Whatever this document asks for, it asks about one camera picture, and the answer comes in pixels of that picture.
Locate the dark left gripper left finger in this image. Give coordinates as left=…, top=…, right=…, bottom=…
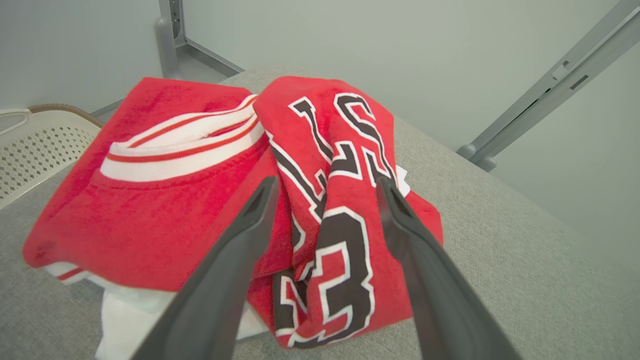
left=131, top=175, right=281, bottom=360

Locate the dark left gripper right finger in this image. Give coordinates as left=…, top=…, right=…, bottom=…
left=375, top=175, right=523, bottom=360

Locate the red Bulls 23 jersey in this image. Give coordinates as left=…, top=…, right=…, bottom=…
left=22, top=75, right=444, bottom=360

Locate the white perforated laundry basket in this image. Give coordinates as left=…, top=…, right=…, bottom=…
left=0, top=103, right=104, bottom=211

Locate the grey double partition post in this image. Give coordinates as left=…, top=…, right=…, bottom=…
left=456, top=0, right=640, bottom=173

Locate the grey partition post with rail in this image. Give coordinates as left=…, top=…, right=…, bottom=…
left=154, top=0, right=246, bottom=80

